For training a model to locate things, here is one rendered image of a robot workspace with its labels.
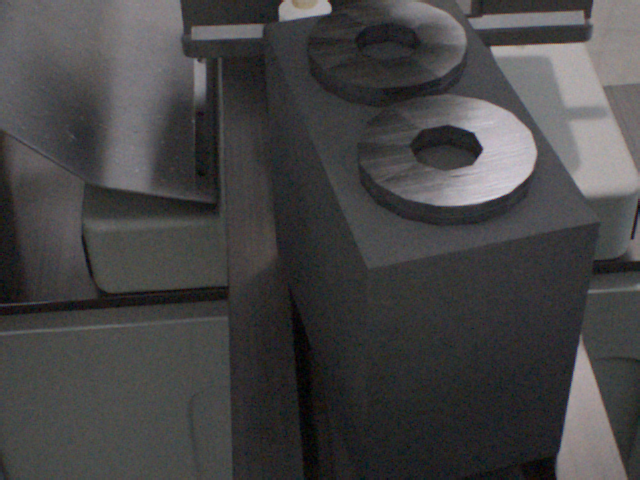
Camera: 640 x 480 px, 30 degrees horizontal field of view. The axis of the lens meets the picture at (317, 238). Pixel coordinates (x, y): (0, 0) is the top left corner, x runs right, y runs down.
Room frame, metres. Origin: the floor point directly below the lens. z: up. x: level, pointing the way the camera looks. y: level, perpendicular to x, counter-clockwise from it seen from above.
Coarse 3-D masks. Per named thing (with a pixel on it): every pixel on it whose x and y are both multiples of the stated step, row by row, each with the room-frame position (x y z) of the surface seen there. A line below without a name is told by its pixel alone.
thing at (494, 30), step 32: (192, 0) 0.87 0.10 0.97; (224, 0) 0.87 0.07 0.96; (256, 0) 0.87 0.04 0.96; (352, 0) 0.87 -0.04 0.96; (480, 0) 0.88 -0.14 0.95; (512, 0) 0.87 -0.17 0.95; (544, 0) 0.87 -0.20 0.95; (576, 0) 0.87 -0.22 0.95; (192, 32) 0.87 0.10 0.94; (224, 32) 0.87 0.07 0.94; (256, 32) 0.87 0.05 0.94; (480, 32) 0.86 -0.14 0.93; (512, 32) 0.86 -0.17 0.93; (544, 32) 0.86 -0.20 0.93; (576, 32) 0.86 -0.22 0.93
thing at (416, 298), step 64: (384, 0) 0.62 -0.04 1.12; (448, 0) 0.63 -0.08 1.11; (320, 64) 0.55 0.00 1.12; (384, 64) 0.55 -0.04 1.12; (448, 64) 0.55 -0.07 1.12; (320, 128) 0.51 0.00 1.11; (384, 128) 0.49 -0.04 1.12; (448, 128) 0.50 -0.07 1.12; (512, 128) 0.49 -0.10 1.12; (320, 192) 0.49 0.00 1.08; (384, 192) 0.45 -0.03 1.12; (448, 192) 0.44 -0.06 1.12; (512, 192) 0.44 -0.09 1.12; (576, 192) 0.45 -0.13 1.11; (320, 256) 0.49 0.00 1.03; (384, 256) 0.41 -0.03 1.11; (448, 256) 0.41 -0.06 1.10; (512, 256) 0.42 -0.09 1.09; (576, 256) 0.43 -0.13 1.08; (320, 320) 0.50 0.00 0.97; (384, 320) 0.41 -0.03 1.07; (448, 320) 0.41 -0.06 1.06; (512, 320) 0.42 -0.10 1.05; (576, 320) 0.43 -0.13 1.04; (384, 384) 0.41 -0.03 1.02; (448, 384) 0.42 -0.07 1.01; (512, 384) 0.42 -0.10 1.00; (384, 448) 0.41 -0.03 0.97; (448, 448) 0.42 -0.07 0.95; (512, 448) 0.42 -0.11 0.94
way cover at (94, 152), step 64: (64, 0) 0.98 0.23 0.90; (128, 0) 1.04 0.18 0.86; (0, 64) 0.83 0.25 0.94; (64, 64) 0.88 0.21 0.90; (128, 64) 0.93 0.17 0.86; (192, 64) 0.95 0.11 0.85; (0, 128) 0.75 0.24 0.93; (64, 128) 0.80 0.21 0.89; (128, 128) 0.84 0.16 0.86; (192, 128) 0.85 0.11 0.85; (128, 192) 0.75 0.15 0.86; (192, 192) 0.77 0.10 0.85
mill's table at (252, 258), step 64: (256, 64) 0.85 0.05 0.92; (256, 128) 0.76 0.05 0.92; (256, 192) 0.68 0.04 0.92; (256, 256) 0.61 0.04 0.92; (256, 320) 0.55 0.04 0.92; (256, 384) 0.50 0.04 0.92; (320, 384) 0.51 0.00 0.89; (576, 384) 0.49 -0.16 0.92; (256, 448) 0.45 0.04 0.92; (320, 448) 0.46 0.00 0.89; (576, 448) 0.44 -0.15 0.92
